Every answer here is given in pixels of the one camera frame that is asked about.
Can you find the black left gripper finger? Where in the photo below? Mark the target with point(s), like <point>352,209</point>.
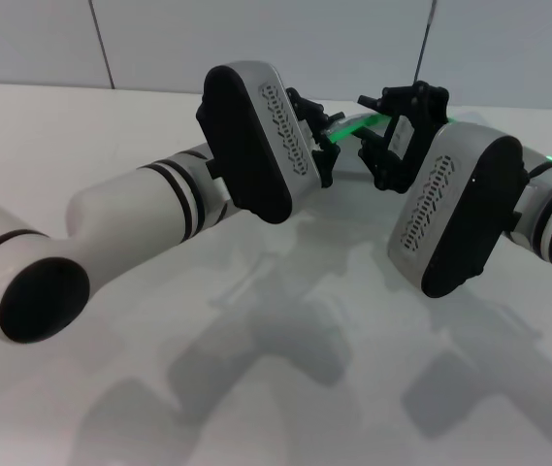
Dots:
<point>307,107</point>
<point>328,165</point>

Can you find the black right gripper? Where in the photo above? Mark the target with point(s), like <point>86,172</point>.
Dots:
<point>404,133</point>

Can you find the transparent green-zip document bag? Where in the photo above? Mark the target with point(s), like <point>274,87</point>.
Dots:
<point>348,131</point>

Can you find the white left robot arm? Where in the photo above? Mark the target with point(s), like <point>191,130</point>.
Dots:
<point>125,218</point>

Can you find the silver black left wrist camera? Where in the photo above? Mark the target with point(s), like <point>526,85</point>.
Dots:
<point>246,145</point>

